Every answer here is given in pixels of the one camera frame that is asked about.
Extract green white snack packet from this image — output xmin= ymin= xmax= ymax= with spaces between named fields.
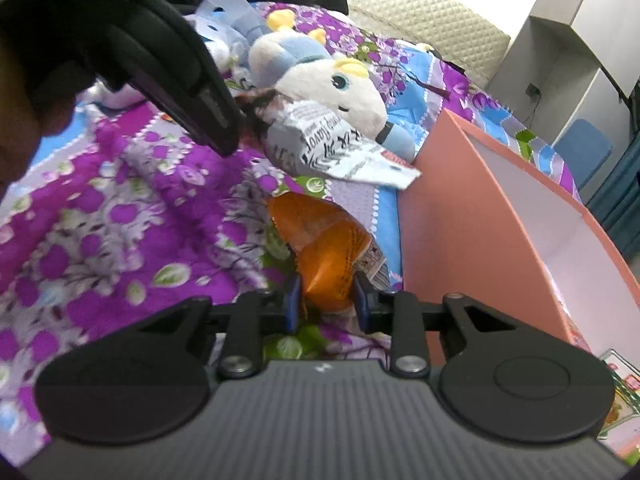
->
xmin=596 ymin=349 xmax=640 ymax=443

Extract blue chair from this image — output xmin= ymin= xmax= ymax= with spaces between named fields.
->
xmin=552 ymin=119 xmax=614 ymax=192

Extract blue curtain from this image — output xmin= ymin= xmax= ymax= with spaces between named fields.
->
xmin=585 ymin=85 xmax=640 ymax=261

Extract white plush toy blue ears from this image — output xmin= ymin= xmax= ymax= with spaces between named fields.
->
xmin=277 ymin=55 xmax=417 ymax=162

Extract white cabinet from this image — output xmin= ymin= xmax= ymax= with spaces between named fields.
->
xmin=487 ymin=0 xmax=640 ymax=161

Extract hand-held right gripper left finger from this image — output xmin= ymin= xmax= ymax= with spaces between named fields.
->
xmin=134 ymin=276 xmax=304 ymax=381

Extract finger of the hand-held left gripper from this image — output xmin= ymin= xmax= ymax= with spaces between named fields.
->
xmin=97 ymin=54 xmax=247 ymax=158

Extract cream quilted headboard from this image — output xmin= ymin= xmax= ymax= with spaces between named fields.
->
xmin=320 ymin=0 xmax=512 ymax=88

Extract white snack packet black print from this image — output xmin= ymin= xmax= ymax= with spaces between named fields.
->
xmin=239 ymin=89 xmax=424 ymax=192

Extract orange snack packet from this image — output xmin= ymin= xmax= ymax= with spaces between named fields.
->
xmin=267 ymin=192 xmax=389 ymax=314

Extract person's left hand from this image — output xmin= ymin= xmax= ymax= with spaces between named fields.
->
xmin=0 ymin=45 xmax=77 ymax=196

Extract purple floral blanket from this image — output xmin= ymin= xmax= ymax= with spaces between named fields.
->
xmin=0 ymin=2 xmax=583 ymax=463

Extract orange cardboard box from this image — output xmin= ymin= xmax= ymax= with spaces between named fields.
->
xmin=397 ymin=107 xmax=640 ymax=461

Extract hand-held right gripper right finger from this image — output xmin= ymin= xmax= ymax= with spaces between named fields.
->
xmin=352 ymin=270 xmax=526 ymax=379

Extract blue plush toy yellow horns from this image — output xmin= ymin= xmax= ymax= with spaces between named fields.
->
xmin=192 ymin=0 xmax=332 ymax=92

